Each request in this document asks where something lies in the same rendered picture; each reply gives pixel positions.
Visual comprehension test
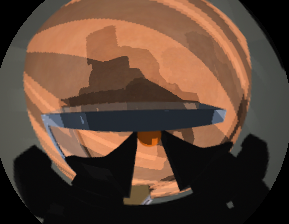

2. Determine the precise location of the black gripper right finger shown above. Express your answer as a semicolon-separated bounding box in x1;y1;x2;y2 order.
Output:
161;131;233;192

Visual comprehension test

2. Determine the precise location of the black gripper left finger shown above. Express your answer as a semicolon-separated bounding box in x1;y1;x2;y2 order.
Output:
64;131;137;198

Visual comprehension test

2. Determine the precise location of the orange ball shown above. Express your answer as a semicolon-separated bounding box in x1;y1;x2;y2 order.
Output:
137;131;161;147

